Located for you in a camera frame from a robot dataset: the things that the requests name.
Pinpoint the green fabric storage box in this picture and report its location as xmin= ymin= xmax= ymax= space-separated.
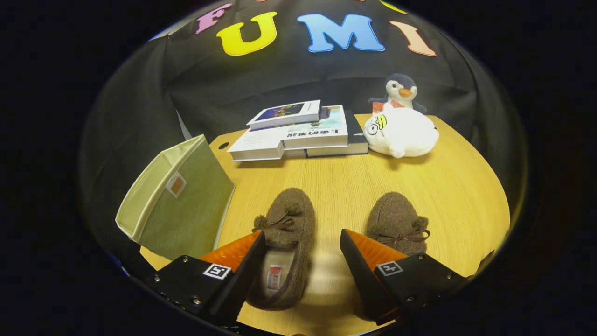
xmin=115 ymin=134 xmax=235 ymax=260

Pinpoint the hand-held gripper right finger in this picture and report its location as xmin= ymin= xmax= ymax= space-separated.
xmin=339 ymin=229 xmax=472 ymax=326

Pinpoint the light blue cover book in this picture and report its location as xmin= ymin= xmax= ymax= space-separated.
xmin=281 ymin=105 xmax=349 ymax=150

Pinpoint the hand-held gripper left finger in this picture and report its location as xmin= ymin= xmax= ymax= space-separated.
xmin=142 ymin=231 xmax=266 ymax=327

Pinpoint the grey penguin plush toy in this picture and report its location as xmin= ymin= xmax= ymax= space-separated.
xmin=368 ymin=73 xmax=427 ymax=115

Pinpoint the white book with blue picture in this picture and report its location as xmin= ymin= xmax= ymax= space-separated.
xmin=246 ymin=99 xmax=322 ymax=131

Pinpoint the dark cover book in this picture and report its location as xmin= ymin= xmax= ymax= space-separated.
xmin=305 ymin=110 xmax=369 ymax=157

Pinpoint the white round plush toy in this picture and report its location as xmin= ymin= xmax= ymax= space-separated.
xmin=363 ymin=107 xmax=439 ymax=159

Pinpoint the brown fuzzy shoe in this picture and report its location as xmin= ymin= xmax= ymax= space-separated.
xmin=365 ymin=192 xmax=430 ymax=256
xmin=246 ymin=188 xmax=316 ymax=311

